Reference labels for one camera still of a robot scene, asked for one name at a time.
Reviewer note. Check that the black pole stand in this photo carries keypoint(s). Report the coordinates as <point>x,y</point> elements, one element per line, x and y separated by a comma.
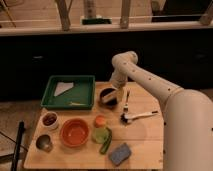
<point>18,141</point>

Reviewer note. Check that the orange bowl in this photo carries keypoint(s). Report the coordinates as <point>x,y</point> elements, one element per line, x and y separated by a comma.
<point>74,132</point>

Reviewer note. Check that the yellow strip in tray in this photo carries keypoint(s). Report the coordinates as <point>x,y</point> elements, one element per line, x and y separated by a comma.
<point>76,104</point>

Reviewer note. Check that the dark purple bowl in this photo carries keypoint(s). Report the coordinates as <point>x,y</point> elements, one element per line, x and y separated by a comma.
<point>105,92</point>

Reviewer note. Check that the small white bowl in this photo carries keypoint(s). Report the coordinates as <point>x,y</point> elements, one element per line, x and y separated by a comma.
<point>50,120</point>

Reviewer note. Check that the green plastic tray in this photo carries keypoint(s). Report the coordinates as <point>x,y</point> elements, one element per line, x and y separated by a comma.
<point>82,92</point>

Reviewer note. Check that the green cucumber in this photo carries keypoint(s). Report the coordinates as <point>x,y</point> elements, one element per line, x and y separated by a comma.
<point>107,143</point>

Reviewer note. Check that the blue sponge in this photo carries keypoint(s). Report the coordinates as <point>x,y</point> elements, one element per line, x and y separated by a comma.
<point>119,154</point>

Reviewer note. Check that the small metal cup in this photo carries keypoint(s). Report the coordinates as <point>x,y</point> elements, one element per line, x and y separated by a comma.
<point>44,143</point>

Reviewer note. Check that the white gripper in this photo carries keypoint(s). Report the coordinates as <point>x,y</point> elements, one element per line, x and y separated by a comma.
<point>118,80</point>

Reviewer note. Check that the orange carrot piece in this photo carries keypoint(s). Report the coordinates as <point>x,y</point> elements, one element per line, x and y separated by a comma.
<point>100,121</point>

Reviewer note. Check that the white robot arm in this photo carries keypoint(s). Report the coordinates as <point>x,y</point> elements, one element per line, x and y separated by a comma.
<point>187,115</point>

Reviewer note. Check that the light green round lid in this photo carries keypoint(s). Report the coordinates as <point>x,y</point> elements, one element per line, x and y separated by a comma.
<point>100,135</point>

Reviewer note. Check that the white eraser block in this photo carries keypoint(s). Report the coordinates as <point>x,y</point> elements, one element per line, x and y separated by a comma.
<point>110,96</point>

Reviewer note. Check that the green object on ledge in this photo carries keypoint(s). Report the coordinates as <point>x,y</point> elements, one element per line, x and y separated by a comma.
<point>95,21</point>

